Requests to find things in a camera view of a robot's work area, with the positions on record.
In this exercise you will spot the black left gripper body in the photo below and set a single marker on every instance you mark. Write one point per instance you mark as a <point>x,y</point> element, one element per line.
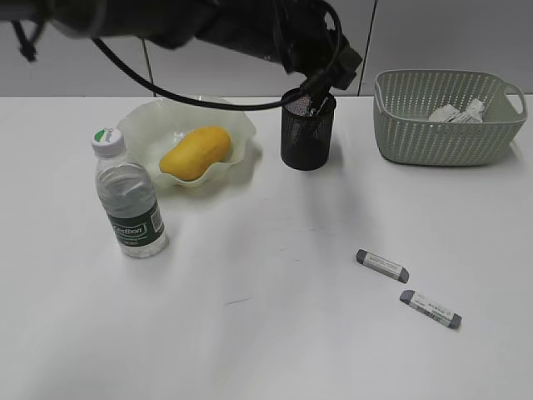
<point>307,38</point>

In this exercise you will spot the yellow mango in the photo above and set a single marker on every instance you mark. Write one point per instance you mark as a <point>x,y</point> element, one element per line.
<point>196,152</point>

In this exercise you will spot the waste paper ball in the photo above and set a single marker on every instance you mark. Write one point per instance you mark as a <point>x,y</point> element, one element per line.
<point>473,113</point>

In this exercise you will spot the clear water bottle green label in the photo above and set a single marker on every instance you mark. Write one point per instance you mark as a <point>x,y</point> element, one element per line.
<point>128,196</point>

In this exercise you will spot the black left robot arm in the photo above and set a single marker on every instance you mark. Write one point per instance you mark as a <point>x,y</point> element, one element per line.
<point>240,26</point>

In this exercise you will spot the black mesh pen holder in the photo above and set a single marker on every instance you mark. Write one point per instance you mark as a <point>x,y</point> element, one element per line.
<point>306,135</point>

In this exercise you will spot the pale green plastic basket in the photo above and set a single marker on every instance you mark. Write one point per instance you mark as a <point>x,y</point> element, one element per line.
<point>406,134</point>

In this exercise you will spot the frosted wavy glass plate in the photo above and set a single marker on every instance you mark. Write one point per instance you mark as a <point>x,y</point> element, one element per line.
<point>155,128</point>

